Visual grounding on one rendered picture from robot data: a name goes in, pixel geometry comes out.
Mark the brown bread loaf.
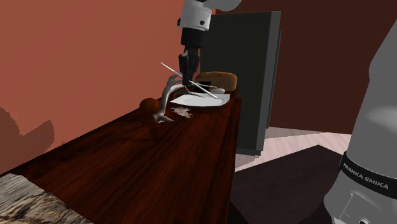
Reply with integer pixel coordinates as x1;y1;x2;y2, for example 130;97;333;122
195;71;239;92

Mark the brown round ball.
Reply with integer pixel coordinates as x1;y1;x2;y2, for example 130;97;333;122
139;97;161;115

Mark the grey patterned block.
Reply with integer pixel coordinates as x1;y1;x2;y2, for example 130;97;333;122
0;172;94;224

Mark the dark wooden table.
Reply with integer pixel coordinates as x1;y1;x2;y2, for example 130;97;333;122
0;88;243;224

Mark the thin white stick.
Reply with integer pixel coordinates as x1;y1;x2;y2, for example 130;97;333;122
160;62;219;100

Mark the white plate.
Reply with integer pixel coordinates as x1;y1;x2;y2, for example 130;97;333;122
170;92;231;108

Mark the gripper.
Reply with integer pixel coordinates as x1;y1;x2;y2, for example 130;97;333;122
178;27;207;87

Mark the tall dark grey cabinet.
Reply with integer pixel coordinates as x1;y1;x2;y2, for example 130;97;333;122
199;10;282;157

